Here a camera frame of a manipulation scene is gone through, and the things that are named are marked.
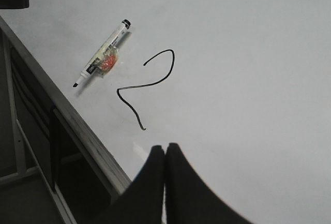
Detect red pad taped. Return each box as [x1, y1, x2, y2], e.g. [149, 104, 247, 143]
[96, 46, 118, 77]

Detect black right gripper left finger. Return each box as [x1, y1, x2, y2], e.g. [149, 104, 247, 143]
[92, 145, 165, 223]

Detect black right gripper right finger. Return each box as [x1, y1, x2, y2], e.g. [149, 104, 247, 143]
[165, 143, 250, 223]

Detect white whiteboard surface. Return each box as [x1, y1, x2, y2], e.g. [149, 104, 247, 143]
[1, 0, 330, 223]

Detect white black whiteboard marker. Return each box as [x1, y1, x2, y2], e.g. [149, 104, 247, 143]
[72, 19, 131, 87]

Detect grey aluminium whiteboard frame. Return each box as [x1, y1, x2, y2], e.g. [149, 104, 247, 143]
[1, 20, 131, 193]

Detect grey metal table leg frame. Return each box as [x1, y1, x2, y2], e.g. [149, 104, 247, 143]
[1, 32, 39, 187]

